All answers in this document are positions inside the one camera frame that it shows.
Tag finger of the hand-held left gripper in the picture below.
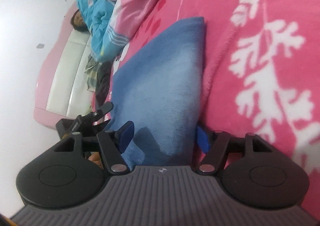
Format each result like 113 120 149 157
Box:
93 120 112 133
91 102 114 123

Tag pink and white headboard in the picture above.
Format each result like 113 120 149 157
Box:
34 1 94 131

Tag blue denim jeans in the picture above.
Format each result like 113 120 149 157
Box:
110 17 208 168

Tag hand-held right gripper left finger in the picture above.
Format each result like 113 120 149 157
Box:
54 121 135 173

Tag plaid pillow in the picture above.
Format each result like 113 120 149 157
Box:
85 65 100 91

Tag dark grey garment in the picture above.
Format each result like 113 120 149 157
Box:
96 61 114 106

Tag pink and blue quilt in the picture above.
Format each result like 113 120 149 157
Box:
76 0 190 63

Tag pink floral blanket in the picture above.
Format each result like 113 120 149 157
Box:
91 0 320 174

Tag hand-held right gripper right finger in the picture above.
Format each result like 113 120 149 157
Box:
196 126 273 175

